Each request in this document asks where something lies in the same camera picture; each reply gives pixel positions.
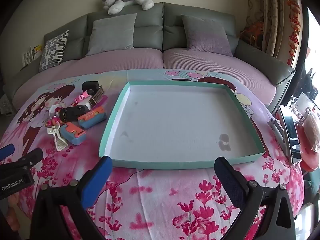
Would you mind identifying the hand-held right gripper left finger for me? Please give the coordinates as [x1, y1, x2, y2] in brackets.
[29, 156, 113, 240]

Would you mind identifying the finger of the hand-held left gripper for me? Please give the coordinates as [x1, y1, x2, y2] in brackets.
[14, 147, 43, 171]
[0, 144, 15, 161]

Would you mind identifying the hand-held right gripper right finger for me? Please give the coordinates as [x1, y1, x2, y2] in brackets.
[214, 156, 297, 240]

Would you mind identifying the white hair clip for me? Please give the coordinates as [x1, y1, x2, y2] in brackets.
[47, 124, 68, 152]

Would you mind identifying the pink haired doll keychain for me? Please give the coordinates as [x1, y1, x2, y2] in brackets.
[45, 116, 62, 128]

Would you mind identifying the orange blue case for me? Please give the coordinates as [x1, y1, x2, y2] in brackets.
[77, 106, 107, 130]
[60, 122, 87, 145]

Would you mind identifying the white smart watch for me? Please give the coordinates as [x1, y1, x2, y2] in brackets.
[49, 102, 67, 118]

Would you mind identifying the black key case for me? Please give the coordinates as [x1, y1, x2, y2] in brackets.
[59, 105, 89, 122]

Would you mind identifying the white charger block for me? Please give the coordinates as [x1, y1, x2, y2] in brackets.
[76, 100, 93, 110]

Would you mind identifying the purple tube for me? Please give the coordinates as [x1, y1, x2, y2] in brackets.
[94, 95, 108, 109]

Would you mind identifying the pink smart watch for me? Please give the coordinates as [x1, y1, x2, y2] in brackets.
[71, 90, 94, 105]

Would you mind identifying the teal cardboard tray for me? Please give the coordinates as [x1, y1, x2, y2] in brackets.
[99, 80, 266, 170]

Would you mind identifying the gold patterned lighter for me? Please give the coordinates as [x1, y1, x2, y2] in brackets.
[90, 87, 104, 107]

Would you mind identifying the black power adapter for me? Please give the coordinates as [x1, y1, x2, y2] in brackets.
[82, 81, 104, 94]

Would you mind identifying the person's left hand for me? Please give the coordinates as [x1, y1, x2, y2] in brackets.
[6, 194, 20, 232]

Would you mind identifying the printed cartoon blanket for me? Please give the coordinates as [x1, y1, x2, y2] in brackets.
[0, 69, 304, 240]

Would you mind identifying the silver flip phone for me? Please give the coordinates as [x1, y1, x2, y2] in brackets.
[267, 118, 284, 140]

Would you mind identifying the silver edged phone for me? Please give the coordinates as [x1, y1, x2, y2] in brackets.
[278, 105, 302, 165]

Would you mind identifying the red round stool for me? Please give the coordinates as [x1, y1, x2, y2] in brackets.
[298, 115, 320, 172]

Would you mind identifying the white rack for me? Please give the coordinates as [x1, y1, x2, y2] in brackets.
[21, 46, 35, 67]

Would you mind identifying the clear plastic bag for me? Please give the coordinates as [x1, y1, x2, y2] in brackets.
[291, 92, 320, 153]

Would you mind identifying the black white patterned cushion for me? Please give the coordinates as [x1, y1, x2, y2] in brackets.
[38, 30, 70, 72]

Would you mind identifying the black drying rack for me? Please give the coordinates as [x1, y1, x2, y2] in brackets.
[295, 67, 318, 98]

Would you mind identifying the plain grey cushion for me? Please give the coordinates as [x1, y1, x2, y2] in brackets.
[86, 13, 137, 57]

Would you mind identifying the purple grey cushion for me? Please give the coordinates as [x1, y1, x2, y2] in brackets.
[180, 14, 233, 57]

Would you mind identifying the orange bag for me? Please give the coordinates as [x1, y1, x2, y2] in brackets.
[239, 21, 263, 48]

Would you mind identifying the red hanging decoration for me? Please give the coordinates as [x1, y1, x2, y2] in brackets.
[286, 0, 302, 65]

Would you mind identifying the beige patterned curtain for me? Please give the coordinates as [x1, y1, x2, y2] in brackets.
[240, 0, 288, 58]

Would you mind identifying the grey sofa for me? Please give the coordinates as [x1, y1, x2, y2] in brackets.
[11, 2, 297, 110]

